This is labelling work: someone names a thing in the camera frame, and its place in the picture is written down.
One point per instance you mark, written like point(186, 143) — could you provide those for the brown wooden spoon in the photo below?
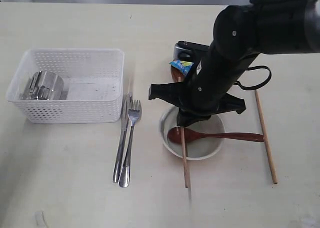
point(175, 135)

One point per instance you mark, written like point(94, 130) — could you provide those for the silver metal spoon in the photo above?
point(43, 85)

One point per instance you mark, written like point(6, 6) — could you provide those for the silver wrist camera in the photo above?
point(188, 51)

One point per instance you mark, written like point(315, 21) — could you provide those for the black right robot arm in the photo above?
point(240, 34)

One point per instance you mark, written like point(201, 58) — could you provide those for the silver fork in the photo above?
point(134, 115)

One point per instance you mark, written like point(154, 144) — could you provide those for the blue chips bag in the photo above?
point(183, 66)

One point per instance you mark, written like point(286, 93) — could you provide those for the wooden chopstick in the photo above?
point(184, 158)
point(266, 140)

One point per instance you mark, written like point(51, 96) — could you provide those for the grey-green ceramic bowl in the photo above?
point(197, 150)

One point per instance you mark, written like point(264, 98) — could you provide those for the brown round wooden plate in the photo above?
point(176, 74)

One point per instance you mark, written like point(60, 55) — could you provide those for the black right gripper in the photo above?
point(203, 92)

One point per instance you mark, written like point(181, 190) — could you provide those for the white perforated plastic basket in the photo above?
point(93, 81)

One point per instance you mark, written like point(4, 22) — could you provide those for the silver table knife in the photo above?
point(122, 139)

